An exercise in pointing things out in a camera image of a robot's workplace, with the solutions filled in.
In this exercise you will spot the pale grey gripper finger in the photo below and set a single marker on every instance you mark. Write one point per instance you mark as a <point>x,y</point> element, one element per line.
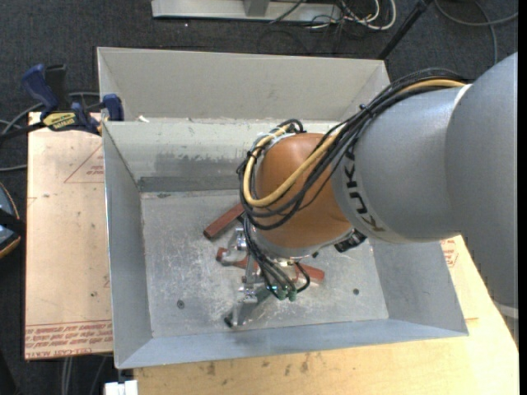
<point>250,309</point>
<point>235,313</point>

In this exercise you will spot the red-brown flat block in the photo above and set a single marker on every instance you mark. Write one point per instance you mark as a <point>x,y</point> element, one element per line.
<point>222,222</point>

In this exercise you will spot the grey metal bin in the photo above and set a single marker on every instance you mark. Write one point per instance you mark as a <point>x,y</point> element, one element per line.
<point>185,270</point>

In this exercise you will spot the brown cardboard board red print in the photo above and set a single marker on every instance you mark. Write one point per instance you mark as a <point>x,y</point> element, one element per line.
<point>66,241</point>

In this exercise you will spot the black cylinder on white bracket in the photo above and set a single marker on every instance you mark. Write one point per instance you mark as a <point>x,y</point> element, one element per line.
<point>350,241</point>

